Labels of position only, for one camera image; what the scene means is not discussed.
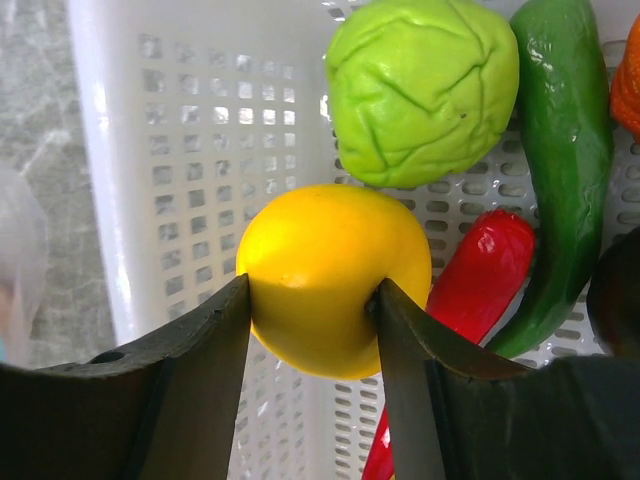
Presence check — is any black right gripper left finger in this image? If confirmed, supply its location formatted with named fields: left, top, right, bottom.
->
left=1, top=276, right=250, bottom=479

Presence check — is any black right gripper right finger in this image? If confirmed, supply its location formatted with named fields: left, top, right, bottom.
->
left=370, top=280, right=639, bottom=479

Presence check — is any yellow apple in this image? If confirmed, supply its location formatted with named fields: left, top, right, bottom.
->
left=236, top=184, right=432, bottom=380

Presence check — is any clear zip top bag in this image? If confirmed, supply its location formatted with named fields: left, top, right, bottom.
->
left=1, top=167, right=49, bottom=367

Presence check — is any red chili pepper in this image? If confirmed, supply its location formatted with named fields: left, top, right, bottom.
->
left=362, top=210, right=535, bottom=479

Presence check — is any green cabbage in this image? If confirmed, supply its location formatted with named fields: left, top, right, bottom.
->
left=325, top=1, right=519, bottom=188

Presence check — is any green chili pepper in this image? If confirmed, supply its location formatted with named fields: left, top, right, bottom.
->
left=486, top=1, right=614, bottom=358

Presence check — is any orange tangerine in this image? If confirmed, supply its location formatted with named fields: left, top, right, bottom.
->
left=610, top=17, right=640, bottom=143

